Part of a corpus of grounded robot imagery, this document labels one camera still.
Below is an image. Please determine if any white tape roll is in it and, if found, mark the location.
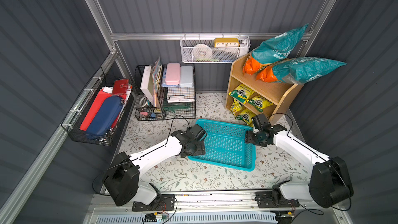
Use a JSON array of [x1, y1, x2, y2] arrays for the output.
[[192, 44, 213, 60]]

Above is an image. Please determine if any wooden shelf unit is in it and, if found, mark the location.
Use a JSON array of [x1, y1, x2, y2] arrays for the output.
[[227, 54, 303, 124]]

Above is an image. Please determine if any light blue pencil case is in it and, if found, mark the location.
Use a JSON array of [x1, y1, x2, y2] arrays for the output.
[[179, 65, 194, 88]]

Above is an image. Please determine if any pink pencil case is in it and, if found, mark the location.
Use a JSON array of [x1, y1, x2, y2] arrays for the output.
[[165, 63, 181, 86]]

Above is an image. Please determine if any black wire desk organizer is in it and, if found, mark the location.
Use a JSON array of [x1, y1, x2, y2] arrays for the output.
[[134, 64, 197, 122]]

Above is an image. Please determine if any red folder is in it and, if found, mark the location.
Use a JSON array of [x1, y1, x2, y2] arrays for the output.
[[79, 87, 113, 131]]

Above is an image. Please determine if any white book in organizer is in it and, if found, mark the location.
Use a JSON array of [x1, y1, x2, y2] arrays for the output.
[[140, 65, 154, 106]]

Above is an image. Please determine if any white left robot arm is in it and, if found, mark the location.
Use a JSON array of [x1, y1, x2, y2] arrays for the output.
[[102, 124, 207, 206]]

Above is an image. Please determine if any floral table mat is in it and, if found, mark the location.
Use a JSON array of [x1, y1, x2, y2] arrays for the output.
[[118, 91, 312, 192]]

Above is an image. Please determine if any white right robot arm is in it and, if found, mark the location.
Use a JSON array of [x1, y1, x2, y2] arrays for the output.
[[245, 114, 354, 208]]

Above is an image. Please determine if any dark red wallet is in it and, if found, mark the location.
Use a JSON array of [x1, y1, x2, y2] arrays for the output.
[[112, 78, 129, 96]]

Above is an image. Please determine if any yellow clock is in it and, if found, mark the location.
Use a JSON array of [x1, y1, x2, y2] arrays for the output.
[[214, 38, 240, 48]]

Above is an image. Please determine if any black wire side basket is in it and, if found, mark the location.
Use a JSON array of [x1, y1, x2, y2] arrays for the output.
[[61, 69, 136, 146]]

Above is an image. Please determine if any navy blue pouch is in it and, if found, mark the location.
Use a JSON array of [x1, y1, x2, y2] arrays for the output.
[[86, 96, 123, 140]]

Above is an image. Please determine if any teal plastic basket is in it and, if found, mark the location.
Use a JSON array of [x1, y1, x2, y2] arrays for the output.
[[188, 119, 256, 172]]

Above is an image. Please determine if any yellow fertilizer packet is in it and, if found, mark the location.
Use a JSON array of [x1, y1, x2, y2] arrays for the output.
[[248, 95, 274, 113], [235, 109, 256, 127], [229, 84, 255, 104], [230, 99, 243, 116]]

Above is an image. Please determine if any white wire wall basket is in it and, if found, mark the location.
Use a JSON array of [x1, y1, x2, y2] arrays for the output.
[[180, 34, 251, 63]]

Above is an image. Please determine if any teal fertilizer bag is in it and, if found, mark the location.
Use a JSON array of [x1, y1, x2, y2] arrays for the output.
[[243, 23, 309, 75], [256, 57, 346, 85]]

